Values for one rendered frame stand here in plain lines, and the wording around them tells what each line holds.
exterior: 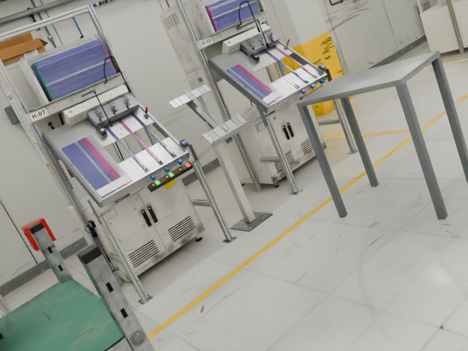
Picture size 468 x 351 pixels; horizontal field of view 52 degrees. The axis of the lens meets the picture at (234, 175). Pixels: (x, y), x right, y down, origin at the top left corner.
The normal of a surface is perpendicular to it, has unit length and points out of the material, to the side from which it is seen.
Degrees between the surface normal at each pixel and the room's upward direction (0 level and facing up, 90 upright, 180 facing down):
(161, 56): 90
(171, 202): 90
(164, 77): 90
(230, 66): 45
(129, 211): 90
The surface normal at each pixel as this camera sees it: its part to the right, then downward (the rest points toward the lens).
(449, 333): -0.39, -0.88
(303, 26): 0.55, 0.00
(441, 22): -0.74, 0.47
